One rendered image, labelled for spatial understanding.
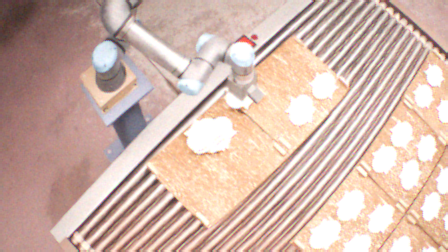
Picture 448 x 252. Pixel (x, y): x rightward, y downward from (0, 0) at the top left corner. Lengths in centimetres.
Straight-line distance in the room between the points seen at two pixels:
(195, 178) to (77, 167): 130
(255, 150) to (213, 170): 17
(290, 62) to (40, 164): 179
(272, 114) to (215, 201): 40
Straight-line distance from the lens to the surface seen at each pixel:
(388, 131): 218
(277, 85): 217
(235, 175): 203
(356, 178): 207
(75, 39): 364
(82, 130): 325
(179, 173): 204
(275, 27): 235
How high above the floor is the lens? 286
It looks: 66 degrees down
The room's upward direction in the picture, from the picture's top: 4 degrees counter-clockwise
